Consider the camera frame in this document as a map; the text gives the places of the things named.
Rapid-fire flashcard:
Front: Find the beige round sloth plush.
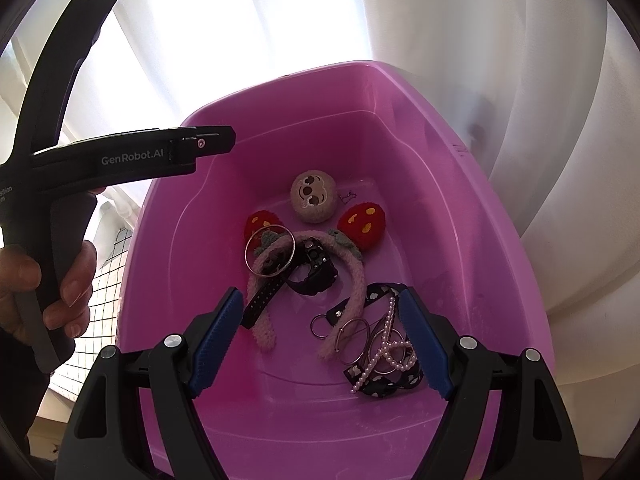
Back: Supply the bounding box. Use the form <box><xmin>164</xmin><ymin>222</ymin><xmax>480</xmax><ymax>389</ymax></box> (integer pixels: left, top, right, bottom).
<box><xmin>290</xmin><ymin>171</ymin><xmax>337</xmax><ymax>223</ymax></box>

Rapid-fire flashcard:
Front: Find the white curtain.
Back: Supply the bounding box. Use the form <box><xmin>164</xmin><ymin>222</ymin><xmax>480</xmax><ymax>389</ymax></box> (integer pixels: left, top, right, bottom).
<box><xmin>0</xmin><ymin>0</ymin><xmax>640</xmax><ymax>461</ymax></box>

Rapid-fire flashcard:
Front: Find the pink strawberry headband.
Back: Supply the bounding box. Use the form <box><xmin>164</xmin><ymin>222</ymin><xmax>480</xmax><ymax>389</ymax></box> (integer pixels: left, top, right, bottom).
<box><xmin>243</xmin><ymin>202</ymin><xmax>388</xmax><ymax>361</ymax></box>

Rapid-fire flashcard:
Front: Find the small silver bangle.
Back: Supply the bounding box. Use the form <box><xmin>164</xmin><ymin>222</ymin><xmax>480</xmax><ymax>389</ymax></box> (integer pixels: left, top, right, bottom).
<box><xmin>337</xmin><ymin>317</ymin><xmax>373</xmax><ymax>366</ymax></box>

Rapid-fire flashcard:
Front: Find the large silver bangle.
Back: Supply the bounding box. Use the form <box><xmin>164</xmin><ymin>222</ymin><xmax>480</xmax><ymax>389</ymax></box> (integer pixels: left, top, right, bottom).
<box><xmin>244</xmin><ymin>225</ymin><xmax>297</xmax><ymax>278</ymax></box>

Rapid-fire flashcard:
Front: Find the purple plastic basin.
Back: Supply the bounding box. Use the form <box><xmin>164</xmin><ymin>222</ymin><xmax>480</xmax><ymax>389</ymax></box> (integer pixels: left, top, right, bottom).
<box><xmin>117</xmin><ymin>60</ymin><xmax>556</xmax><ymax>480</ymax></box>

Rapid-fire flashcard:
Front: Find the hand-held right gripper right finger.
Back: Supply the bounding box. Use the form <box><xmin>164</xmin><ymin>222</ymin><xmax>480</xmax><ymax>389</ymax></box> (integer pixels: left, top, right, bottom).
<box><xmin>397</xmin><ymin>287</ymin><xmax>583</xmax><ymax>480</ymax></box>

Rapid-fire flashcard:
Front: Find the pearl hair claw clip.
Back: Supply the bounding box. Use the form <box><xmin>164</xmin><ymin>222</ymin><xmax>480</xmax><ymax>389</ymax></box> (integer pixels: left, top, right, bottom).
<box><xmin>350</xmin><ymin>295</ymin><xmax>418</xmax><ymax>396</ymax></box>

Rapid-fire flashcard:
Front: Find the black printed lanyard with rings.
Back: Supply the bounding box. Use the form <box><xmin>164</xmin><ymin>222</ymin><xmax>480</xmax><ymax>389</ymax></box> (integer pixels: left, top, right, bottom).
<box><xmin>309</xmin><ymin>282</ymin><xmax>426</xmax><ymax>398</ymax></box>

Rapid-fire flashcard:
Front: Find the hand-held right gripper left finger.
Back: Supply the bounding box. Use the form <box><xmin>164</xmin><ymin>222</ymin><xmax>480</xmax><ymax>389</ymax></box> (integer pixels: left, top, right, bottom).
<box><xmin>55</xmin><ymin>287</ymin><xmax>246</xmax><ymax>480</ymax></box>

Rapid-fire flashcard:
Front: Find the black wristwatch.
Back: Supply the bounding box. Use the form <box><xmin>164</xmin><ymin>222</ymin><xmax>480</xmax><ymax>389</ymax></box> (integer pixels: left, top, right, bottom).
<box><xmin>241</xmin><ymin>236</ymin><xmax>340</xmax><ymax>331</ymax></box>

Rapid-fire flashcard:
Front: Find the person's left hand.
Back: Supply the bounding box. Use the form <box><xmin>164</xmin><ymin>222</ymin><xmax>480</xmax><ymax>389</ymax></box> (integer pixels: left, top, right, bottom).
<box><xmin>0</xmin><ymin>241</ymin><xmax>98</xmax><ymax>339</ymax></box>

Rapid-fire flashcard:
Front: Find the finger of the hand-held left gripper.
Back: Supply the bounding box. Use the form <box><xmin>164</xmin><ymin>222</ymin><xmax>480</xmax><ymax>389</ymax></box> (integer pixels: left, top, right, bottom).
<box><xmin>170</xmin><ymin>125</ymin><xmax>237</xmax><ymax>163</ymax></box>

